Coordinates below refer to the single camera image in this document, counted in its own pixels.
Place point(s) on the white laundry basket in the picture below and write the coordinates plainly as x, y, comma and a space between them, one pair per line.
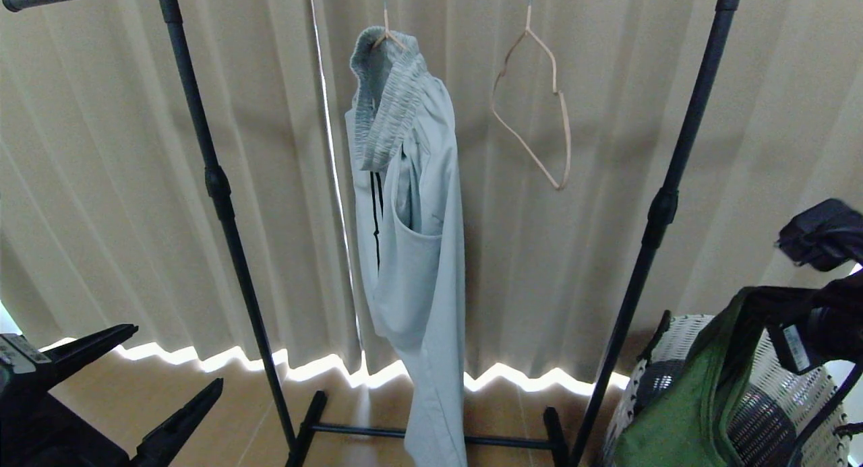
802, 393

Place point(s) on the beige curtain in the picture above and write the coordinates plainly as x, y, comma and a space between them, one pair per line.
573, 251

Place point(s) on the green garment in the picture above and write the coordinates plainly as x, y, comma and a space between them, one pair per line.
681, 420

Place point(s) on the pink clothes hanger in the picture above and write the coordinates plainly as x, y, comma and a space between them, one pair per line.
386, 30
565, 130

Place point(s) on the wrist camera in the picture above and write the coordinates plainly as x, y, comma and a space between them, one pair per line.
822, 234
20, 356

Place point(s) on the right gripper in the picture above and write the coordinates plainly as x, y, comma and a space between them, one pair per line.
829, 319

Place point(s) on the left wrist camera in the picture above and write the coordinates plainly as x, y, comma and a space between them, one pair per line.
20, 356

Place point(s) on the black clothes rack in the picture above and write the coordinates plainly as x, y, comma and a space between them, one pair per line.
219, 184

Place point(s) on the pale grey shorts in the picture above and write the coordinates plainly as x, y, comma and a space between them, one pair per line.
418, 285

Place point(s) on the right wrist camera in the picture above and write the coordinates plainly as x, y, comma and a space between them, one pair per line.
822, 234

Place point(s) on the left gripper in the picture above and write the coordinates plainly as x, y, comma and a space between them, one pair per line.
47, 433

